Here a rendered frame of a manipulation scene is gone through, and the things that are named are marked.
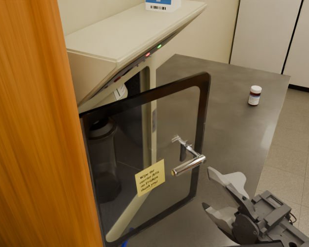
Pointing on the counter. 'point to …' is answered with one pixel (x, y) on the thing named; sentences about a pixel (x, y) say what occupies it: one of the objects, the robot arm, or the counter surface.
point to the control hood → (121, 43)
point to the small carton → (163, 5)
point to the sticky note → (150, 178)
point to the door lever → (189, 162)
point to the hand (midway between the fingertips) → (204, 190)
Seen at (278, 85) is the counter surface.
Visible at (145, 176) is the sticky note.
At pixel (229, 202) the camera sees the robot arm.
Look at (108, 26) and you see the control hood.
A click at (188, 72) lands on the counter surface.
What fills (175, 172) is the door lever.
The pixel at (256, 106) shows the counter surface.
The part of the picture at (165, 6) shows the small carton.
